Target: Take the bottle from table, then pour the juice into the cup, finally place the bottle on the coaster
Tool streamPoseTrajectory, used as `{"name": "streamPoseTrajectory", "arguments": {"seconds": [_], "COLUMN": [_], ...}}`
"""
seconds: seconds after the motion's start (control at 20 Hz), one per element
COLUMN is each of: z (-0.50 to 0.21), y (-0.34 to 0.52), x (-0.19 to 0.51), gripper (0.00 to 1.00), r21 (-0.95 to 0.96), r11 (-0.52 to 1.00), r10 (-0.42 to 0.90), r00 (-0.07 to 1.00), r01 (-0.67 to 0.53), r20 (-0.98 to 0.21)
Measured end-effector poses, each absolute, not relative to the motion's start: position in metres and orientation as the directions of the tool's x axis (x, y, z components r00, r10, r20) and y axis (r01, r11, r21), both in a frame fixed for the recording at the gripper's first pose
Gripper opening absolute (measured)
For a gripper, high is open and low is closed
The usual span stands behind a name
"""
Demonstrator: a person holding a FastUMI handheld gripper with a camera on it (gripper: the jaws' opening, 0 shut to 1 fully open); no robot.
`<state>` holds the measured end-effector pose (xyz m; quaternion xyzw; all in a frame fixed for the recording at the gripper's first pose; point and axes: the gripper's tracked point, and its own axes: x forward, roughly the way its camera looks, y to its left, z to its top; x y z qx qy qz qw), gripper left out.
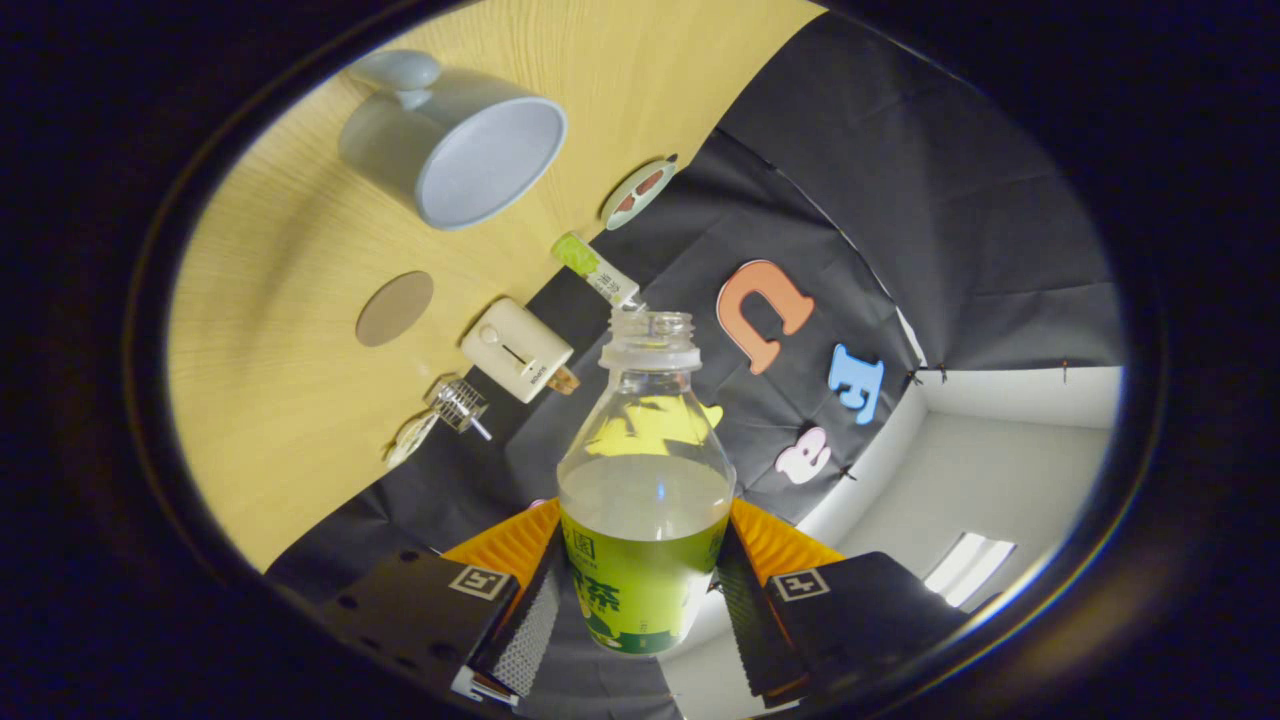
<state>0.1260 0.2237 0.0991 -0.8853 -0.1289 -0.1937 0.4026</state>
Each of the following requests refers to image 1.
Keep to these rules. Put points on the small capped green tea bottle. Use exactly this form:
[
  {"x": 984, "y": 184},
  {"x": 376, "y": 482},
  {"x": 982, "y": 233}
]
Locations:
[{"x": 590, "y": 262}]

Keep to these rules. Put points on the white cup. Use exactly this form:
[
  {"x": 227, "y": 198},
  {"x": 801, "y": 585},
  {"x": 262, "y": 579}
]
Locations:
[{"x": 480, "y": 160}]

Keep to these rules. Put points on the black backdrop cloth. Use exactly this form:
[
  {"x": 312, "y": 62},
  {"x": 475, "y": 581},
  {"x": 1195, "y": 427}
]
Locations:
[{"x": 950, "y": 200}]

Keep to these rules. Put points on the wooden table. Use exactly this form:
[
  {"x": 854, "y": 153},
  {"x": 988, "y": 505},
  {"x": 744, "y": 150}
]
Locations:
[{"x": 260, "y": 400}]

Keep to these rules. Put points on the ceiling light panel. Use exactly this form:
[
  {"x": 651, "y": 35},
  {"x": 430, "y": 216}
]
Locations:
[{"x": 968, "y": 570}]

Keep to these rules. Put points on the clear juice bottle green label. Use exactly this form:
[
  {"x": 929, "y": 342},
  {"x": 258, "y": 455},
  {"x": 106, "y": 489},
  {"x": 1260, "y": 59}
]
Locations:
[{"x": 645, "y": 590}]

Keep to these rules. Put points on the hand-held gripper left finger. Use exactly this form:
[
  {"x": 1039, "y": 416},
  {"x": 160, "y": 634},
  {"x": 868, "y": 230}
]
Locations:
[{"x": 535, "y": 620}]

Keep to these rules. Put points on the white divided dish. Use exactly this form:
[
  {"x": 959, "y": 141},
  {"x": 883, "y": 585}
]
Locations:
[{"x": 410, "y": 442}]

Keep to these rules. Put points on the brown bread slice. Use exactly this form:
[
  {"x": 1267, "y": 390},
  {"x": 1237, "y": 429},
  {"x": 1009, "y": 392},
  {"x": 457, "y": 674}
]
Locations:
[{"x": 565, "y": 381}]

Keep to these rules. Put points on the white toaster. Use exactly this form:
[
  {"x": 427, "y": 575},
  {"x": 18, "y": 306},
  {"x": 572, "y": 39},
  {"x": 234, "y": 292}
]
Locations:
[{"x": 510, "y": 345}]

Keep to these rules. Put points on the white straw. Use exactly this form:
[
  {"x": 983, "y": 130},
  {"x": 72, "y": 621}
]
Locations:
[{"x": 481, "y": 430}]

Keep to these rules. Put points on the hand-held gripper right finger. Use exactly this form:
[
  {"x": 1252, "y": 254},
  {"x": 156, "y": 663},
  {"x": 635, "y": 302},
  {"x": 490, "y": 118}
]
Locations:
[{"x": 745, "y": 620}]

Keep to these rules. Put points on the round brown coaster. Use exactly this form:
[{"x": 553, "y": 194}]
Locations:
[{"x": 395, "y": 308}]

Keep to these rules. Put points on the pale green plate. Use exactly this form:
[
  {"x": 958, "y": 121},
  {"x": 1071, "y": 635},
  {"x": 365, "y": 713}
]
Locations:
[{"x": 640, "y": 205}]

